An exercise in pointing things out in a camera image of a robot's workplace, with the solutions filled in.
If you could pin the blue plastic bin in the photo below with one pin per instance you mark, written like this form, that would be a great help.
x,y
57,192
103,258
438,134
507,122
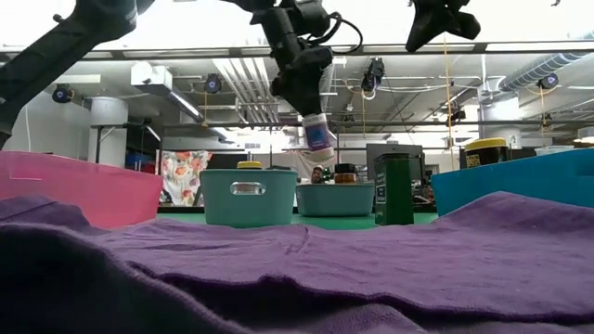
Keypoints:
x,y
520,181

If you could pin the purple cloth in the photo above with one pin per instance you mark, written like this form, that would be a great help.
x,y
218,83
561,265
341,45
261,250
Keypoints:
x,y
325,269

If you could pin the low teal plastic bin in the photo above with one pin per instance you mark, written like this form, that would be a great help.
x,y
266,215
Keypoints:
x,y
334,201

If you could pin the person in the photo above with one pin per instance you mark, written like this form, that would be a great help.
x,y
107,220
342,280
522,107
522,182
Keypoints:
x,y
317,175

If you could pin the white jar with blue label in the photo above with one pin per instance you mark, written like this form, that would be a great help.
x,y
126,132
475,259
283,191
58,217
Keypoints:
x,y
318,137

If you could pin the black cabinet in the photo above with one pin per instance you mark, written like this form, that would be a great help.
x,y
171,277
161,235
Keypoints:
x,y
522,154

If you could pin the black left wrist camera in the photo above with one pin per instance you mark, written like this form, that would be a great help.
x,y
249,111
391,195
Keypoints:
x,y
311,16

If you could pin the dark grey monitor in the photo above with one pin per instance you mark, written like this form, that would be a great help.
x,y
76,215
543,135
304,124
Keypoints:
x,y
394,148

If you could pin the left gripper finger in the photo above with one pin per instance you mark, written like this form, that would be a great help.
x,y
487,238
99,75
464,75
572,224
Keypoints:
x,y
315,95
290,90

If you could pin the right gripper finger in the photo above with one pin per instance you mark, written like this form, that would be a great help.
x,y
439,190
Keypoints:
x,y
464,27
427,25

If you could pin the floral patterned cloth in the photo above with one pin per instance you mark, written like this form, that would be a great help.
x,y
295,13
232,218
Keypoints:
x,y
185,174

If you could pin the green table mat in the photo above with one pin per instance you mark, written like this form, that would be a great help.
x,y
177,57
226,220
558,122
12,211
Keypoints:
x,y
334,223

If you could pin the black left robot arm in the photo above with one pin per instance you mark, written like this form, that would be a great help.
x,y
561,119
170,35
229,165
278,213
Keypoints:
x,y
55,51

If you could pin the black background robot arm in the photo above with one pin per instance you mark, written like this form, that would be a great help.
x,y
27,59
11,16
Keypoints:
x,y
327,175

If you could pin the amber jar with black lid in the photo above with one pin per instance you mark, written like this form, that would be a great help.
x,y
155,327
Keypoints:
x,y
344,174

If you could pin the black hanging camera device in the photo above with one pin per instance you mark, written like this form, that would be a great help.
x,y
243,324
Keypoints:
x,y
372,74

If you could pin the pink plastic bin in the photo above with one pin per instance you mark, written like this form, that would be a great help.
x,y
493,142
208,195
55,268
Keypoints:
x,y
69,190

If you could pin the black ceiling camera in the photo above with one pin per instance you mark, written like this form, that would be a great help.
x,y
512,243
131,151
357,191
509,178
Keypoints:
x,y
213,84
61,94
548,81

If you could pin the silver flexible duct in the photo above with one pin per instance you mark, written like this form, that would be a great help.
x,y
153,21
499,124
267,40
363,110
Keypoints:
x,y
538,68

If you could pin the green black pepper tin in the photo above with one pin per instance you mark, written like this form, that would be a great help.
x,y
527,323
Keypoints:
x,y
396,190

